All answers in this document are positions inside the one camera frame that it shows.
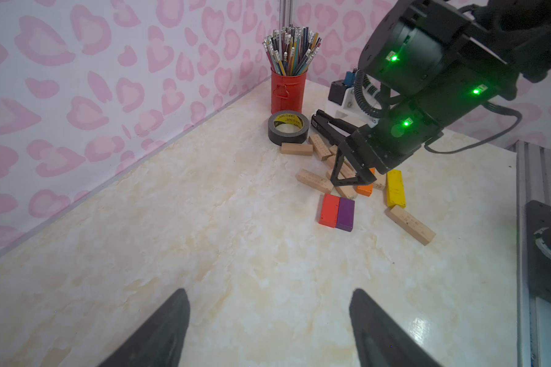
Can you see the orange block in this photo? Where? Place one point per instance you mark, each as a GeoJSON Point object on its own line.
{"type": "Point", "coordinates": [366, 190]}

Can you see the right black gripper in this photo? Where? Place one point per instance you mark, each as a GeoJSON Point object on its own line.
{"type": "Point", "coordinates": [382, 147]}

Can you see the yellow block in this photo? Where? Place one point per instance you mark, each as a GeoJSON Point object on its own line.
{"type": "Point", "coordinates": [395, 195]}

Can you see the purple block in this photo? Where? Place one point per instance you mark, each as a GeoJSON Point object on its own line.
{"type": "Point", "coordinates": [346, 210]}

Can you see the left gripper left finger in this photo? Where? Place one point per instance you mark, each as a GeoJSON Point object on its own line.
{"type": "Point", "coordinates": [160, 340]}

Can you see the long natural wood block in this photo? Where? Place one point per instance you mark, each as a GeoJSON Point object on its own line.
{"type": "Point", "coordinates": [411, 225]}

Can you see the grey duct tape roll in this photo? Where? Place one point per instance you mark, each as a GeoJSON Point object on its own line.
{"type": "Point", "coordinates": [288, 127]}

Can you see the red block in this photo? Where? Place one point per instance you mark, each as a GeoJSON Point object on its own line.
{"type": "Point", "coordinates": [329, 211]}

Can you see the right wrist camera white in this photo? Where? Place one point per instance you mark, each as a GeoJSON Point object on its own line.
{"type": "Point", "coordinates": [341, 103]}

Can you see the red pencil cup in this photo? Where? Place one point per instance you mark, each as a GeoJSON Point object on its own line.
{"type": "Point", "coordinates": [287, 92]}

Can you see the bundle of coloured pencils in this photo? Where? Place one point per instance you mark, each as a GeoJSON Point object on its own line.
{"type": "Point", "coordinates": [291, 50]}

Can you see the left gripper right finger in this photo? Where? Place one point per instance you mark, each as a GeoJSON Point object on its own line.
{"type": "Point", "coordinates": [380, 341]}

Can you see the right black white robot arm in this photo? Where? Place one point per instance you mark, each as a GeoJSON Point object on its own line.
{"type": "Point", "coordinates": [427, 65]}

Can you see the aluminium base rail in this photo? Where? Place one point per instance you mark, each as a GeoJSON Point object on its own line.
{"type": "Point", "coordinates": [533, 254]}

